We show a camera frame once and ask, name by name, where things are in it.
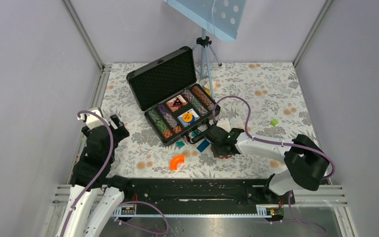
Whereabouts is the orange blue chip row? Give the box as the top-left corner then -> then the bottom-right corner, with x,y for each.
192,86 -> 215,111

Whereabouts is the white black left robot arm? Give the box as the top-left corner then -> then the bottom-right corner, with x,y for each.
56,107 -> 133,237

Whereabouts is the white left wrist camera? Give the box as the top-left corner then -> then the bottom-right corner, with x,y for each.
77,107 -> 108,130

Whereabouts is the blue perforated board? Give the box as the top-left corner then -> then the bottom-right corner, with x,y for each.
165,0 -> 246,42

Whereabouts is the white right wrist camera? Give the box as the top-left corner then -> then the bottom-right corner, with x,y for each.
216,118 -> 231,132

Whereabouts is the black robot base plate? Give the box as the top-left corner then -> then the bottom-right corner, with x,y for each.
105,177 -> 295,216

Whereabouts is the blue toy brick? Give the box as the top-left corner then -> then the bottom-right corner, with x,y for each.
196,139 -> 210,153

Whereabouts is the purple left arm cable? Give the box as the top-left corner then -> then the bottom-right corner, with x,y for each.
58,109 -> 171,237

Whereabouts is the red yellow chip row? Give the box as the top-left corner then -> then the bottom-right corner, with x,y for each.
162,125 -> 182,140

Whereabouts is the green chip row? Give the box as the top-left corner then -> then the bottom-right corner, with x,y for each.
148,110 -> 173,139

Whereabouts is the orange curved toy block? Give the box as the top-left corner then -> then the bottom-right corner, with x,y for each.
169,155 -> 185,171

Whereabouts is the black all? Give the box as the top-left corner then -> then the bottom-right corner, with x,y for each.
167,96 -> 187,111

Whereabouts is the red poker chip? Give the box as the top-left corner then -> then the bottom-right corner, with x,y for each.
218,155 -> 233,159

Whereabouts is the yellow big blind button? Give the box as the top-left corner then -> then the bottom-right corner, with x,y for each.
182,112 -> 194,121

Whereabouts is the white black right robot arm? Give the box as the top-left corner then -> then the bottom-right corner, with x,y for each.
202,125 -> 330,203

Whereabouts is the blue tripod stand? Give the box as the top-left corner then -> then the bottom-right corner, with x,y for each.
192,28 -> 222,99

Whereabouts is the black poker set case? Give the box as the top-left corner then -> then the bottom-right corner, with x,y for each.
126,46 -> 220,146

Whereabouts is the green toy cube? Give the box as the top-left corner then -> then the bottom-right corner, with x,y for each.
270,119 -> 278,127

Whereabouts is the teal triangular toy block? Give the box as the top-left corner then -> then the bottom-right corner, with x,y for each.
175,141 -> 185,149

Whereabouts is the red card deck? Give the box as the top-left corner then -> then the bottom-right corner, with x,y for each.
166,94 -> 188,112

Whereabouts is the blue small blind button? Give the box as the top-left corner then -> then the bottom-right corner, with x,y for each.
183,119 -> 195,126

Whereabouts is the floral table mat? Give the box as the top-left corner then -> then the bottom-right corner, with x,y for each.
101,62 -> 316,179

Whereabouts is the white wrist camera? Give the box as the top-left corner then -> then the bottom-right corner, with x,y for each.
77,107 -> 108,130
216,118 -> 231,132

